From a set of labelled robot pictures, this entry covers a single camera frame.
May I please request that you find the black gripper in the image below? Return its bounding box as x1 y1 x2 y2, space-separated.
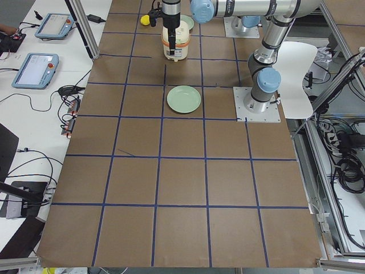
148 0 181 55

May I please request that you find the cream white rice cooker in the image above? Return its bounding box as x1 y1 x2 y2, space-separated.
161 21 190 62

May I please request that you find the green plate near cooker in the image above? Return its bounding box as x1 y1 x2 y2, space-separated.
167 86 201 114

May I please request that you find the green plate far side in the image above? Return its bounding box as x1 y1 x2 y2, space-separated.
180 14 194 31

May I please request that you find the yellow lemon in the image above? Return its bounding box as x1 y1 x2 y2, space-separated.
140 14 150 26

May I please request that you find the black power adapter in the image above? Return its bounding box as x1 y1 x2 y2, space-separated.
87 14 106 23

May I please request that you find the blue teach pendant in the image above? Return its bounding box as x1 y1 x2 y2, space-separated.
11 53 59 90
35 13 74 40

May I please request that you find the white plastic chair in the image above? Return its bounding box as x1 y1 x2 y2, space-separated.
273 41 317 119

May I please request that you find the brown paper mat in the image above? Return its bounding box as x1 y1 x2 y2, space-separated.
37 1 321 268

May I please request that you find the black monitor stand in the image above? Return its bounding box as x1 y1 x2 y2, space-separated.
1 125 47 219

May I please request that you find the aluminium frame post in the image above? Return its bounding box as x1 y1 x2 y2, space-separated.
65 0 100 60

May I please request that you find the black cable bundle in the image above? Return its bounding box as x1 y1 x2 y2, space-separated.
318 119 365 195

